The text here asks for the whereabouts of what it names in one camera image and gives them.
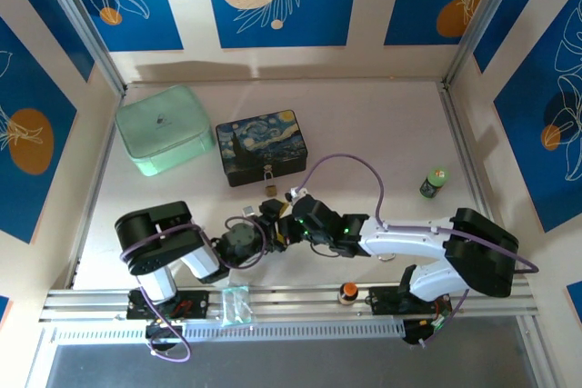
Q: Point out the small brass padlock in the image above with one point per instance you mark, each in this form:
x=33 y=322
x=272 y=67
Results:
x=271 y=191

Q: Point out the starry night tin box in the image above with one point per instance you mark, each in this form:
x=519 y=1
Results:
x=259 y=142

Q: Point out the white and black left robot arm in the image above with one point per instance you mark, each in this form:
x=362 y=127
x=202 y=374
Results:
x=200 y=261

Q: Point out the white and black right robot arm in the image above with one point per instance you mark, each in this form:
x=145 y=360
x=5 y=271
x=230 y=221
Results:
x=409 y=238

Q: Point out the clear plastic bag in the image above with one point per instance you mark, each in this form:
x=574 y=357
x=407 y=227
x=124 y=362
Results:
x=236 y=306

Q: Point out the small bottle with orange cap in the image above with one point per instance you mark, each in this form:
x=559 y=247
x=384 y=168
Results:
x=348 y=292

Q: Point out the small green paint jar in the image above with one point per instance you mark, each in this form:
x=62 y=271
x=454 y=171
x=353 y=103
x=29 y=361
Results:
x=434 y=183

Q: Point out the grey metal sheet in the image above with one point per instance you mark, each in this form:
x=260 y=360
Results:
x=291 y=365

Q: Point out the mint green zip case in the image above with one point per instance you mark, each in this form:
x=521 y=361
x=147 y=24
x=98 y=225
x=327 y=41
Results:
x=159 y=129

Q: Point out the blue poster beige circle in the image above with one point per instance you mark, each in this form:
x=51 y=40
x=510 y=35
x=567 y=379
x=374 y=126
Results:
x=318 y=6

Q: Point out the blue poster white leaf outline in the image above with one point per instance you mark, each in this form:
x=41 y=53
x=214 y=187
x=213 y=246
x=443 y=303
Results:
x=523 y=133

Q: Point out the blue poster white flower outline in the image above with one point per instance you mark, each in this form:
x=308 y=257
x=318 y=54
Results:
x=150 y=20

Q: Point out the blue poster orange oval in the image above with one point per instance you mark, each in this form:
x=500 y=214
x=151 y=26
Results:
x=27 y=88

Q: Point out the aluminium mounting rail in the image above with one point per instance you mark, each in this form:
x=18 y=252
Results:
x=295 y=301

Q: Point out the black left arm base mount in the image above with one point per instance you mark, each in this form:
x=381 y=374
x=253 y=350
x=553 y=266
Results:
x=195 y=304

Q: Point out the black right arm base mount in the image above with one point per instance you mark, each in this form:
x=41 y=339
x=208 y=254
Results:
x=386 y=301

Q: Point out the aluminium table side rail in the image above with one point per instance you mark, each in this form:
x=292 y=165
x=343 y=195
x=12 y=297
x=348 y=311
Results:
x=105 y=156
x=468 y=156

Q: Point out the blue wall poster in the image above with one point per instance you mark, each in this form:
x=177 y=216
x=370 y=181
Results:
x=575 y=295
x=3 y=311
x=54 y=33
x=523 y=6

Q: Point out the aluminium frame post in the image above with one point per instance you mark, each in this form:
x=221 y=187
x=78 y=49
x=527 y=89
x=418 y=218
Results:
x=481 y=20
x=82 y=20

